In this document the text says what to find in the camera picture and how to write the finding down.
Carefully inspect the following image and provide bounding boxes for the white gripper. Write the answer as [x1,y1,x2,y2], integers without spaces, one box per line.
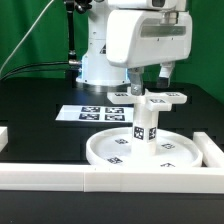
[106,10,192,96]

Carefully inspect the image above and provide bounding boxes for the white cross-shaped table base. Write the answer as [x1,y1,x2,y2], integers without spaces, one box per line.
[107,87,187,111]

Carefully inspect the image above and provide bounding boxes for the white round table top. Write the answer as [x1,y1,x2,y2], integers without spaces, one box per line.
[86,127,203,168]

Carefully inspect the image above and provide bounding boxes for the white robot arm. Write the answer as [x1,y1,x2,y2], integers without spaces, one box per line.
[76,0,192,95]

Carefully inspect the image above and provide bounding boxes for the white sheet with fiducial markers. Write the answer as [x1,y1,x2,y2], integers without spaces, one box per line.
[56,105,133,123]

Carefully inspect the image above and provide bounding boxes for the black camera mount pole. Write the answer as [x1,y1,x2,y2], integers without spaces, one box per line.
[63,0,92,87]

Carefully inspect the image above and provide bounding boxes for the white U-shaped workspace frame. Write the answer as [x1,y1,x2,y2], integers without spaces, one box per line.
[0,132,224,194]

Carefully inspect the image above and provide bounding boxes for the grey cable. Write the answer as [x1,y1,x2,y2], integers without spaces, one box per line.
[0,0,55,76]

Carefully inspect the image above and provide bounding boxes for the black cable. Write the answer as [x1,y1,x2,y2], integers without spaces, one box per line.
[0,60,73,83]

